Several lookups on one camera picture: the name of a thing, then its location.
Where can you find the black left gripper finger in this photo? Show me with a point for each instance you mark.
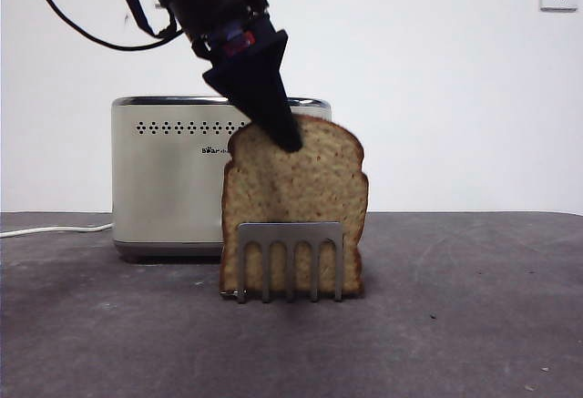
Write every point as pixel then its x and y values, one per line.
pixel 259 88

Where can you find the cream toaster with chrome top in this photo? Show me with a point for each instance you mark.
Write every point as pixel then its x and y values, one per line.
pixel 168 188

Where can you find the brown bread slice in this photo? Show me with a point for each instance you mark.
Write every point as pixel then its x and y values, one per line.
pixel 296 188

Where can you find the silver metal toast rack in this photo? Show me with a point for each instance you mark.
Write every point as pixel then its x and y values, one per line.
pixel 291 231

